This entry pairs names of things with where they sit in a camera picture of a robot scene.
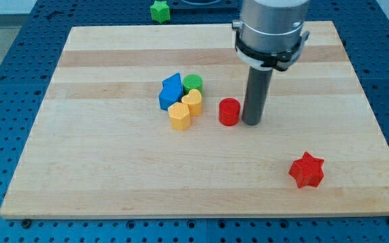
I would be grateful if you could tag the yellow hexagon block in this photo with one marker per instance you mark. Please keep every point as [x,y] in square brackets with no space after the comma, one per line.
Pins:
[179,115]

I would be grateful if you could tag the wooden board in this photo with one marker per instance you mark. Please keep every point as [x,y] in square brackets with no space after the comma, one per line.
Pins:
[101,147]

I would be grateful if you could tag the blue pentagon block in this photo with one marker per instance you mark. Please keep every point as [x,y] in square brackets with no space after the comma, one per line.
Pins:
[169,95]

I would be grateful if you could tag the green star block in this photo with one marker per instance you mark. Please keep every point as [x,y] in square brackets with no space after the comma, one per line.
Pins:
[160,11]

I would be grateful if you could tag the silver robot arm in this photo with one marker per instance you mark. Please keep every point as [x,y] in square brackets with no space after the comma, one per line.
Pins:
[268,38]

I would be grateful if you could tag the green cylinder block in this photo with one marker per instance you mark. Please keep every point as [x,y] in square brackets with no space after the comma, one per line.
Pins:
[192,81]

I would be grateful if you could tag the blue triangle block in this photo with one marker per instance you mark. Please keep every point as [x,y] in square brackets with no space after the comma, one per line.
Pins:
[174,80]

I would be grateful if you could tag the red star block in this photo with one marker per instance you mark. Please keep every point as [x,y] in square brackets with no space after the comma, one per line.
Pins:
[307,171]

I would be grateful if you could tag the red cylinder block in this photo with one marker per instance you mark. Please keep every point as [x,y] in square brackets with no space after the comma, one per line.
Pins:
[229,109]

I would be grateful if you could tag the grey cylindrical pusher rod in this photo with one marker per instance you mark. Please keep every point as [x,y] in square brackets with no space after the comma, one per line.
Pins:
[255,95]

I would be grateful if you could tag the yellow heart block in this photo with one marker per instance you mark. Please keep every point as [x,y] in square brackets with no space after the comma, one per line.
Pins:
[194,101]

